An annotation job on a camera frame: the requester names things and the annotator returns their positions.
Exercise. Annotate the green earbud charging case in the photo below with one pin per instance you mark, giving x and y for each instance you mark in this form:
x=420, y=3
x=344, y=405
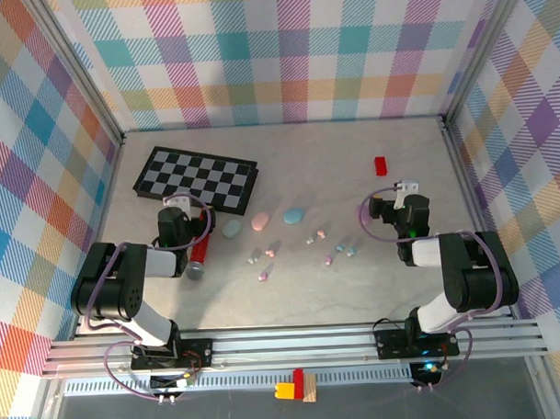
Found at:
x=231, y=229

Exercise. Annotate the pink earbud charging case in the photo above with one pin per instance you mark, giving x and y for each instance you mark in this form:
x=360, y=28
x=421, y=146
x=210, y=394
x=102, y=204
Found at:
x=260, y=221

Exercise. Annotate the purple earbud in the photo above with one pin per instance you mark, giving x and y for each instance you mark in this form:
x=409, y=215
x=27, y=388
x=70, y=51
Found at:
x=263, y=276
x=328, y=260

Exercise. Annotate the blue earbud charging case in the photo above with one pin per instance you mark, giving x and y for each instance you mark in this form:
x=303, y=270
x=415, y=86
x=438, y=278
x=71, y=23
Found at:
x=293, y=216

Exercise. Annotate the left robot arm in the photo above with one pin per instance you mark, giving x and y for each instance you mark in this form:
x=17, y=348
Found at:
x=108, y=289

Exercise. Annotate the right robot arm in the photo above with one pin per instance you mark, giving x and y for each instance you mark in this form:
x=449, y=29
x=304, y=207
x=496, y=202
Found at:
x=475, y=276

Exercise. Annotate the red marker with grey cap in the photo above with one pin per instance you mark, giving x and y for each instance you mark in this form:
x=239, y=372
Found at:
x=201, y=249

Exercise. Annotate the black white chessboard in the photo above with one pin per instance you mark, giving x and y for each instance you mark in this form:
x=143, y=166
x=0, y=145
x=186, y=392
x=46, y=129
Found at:
x=191, y=176

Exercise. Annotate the red toy brick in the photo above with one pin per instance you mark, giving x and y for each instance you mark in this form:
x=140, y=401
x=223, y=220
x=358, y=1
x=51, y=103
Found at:
x=380, y=165

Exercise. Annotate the small black control board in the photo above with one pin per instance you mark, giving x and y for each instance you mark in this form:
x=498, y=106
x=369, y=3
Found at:
x=426, y=374
x=166, y=383

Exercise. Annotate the yellow red tan brick stack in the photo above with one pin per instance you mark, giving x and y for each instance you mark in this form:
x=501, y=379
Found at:
x=299, y=383

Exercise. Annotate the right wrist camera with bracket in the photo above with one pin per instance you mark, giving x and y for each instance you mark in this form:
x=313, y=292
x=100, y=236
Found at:
x=405, y=186

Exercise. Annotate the aluminium side rail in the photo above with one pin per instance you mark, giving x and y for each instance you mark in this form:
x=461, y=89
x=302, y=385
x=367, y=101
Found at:
x=468, y=189
x=106, y=202

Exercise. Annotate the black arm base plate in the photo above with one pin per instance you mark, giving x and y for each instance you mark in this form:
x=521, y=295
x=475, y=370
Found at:
x=390, y=346
x=197, y=352

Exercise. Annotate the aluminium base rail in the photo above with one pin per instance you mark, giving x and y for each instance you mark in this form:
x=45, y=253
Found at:
x=289, y=349

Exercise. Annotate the aluminium frame post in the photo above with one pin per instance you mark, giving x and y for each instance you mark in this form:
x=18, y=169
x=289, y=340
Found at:
x=479, y=51
x=80, y=65

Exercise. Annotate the aluminium frame leg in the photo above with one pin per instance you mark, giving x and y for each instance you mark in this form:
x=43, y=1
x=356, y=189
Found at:
x=546, y=393
x=48, y=410

